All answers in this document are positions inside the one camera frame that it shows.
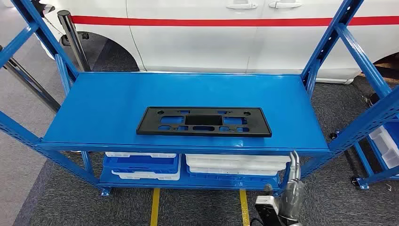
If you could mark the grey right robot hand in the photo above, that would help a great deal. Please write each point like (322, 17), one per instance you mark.
(291, 199)

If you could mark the black plastic plate frame part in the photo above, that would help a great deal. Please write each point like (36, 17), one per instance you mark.
(149, 124)

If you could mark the blue steel shelf rack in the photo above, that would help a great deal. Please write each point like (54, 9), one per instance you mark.
(187, 93)
(364, 162)

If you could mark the yellow floor tape strip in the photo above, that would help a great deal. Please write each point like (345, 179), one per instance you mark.
(244, 209)
(155, 209)

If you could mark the blue plastic bin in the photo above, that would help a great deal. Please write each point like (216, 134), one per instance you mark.
(218, 178)
(140, 163)

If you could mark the white plastic bin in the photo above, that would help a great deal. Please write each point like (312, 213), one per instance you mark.
(385, 146)

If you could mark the black round stanchion base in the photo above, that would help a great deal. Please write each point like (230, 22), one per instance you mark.
(374, 99)

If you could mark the white car with red stripe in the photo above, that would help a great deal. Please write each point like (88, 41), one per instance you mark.
(202, 46)

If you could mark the dark metal bar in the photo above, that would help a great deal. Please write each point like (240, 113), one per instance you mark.
(31, 83)

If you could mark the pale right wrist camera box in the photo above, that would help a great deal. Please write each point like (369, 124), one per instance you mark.
(265, 202)

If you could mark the black stanchion post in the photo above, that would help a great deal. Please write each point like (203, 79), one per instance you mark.
(73, 40)

